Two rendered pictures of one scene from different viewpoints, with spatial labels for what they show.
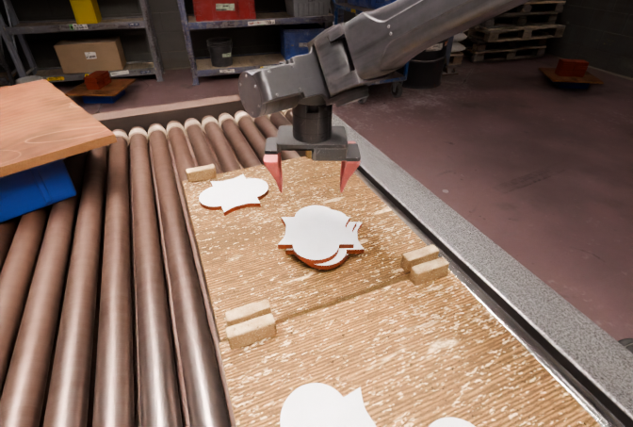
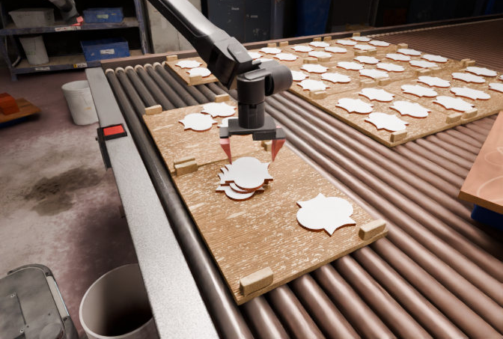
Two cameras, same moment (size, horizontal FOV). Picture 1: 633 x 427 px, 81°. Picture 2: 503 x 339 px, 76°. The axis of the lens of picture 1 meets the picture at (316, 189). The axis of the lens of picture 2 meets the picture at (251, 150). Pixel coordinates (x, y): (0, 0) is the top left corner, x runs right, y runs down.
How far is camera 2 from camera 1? 114 cm
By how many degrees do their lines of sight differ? 116
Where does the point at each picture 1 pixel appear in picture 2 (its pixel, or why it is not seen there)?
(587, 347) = (126, 156)
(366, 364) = not seen: hidden behind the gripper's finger
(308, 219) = (254, 177)
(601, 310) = not seen: outside the picture
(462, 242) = (145, 197)
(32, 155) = (480, 162)
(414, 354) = (204, 143)
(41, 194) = not seen: hidden behind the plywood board
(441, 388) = (198, 137)
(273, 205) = (286, 206)
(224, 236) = (310, 182)
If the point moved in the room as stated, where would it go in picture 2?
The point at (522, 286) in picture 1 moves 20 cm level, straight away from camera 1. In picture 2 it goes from (130, 176) to (58, 218)
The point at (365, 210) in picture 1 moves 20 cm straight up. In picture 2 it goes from (210, 206) to (204, 127)
